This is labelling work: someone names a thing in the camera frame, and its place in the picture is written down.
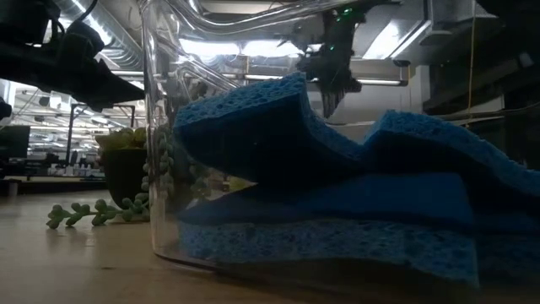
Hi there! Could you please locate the clear plastic bin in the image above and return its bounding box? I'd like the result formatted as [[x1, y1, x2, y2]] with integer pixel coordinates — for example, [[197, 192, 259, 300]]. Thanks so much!
[[141, 0, 540, 304]]

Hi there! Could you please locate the black metal rack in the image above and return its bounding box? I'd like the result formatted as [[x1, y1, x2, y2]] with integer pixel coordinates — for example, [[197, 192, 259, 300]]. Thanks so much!
[[65, 102, 137, 166]]

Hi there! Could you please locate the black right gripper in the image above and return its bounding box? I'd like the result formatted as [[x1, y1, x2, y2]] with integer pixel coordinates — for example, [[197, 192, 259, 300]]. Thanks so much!
[[294, 0, 366, 121]]

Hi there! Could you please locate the dark background table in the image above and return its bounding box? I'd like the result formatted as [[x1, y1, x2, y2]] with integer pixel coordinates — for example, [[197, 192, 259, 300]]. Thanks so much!
[[0, 176, 107, 196]]

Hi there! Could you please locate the succulent plant in black pot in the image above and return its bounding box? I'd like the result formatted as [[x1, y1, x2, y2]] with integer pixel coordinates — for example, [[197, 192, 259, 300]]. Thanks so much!
[[45, 125, 212, 232]]

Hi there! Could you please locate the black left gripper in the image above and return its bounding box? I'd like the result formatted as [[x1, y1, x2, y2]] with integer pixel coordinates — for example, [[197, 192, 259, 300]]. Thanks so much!
[[0, 19, 147, 113]]

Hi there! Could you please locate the black monitor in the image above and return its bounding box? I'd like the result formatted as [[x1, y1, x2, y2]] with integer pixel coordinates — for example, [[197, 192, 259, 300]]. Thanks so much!
[[0, 124, 31, 160]]

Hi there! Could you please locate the blue scrub sponge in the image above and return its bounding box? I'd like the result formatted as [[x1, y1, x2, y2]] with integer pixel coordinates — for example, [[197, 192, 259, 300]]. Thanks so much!
[[362, 108, 540, 204], [172, 70, 369, 191], [176, 171, 481, 289]]

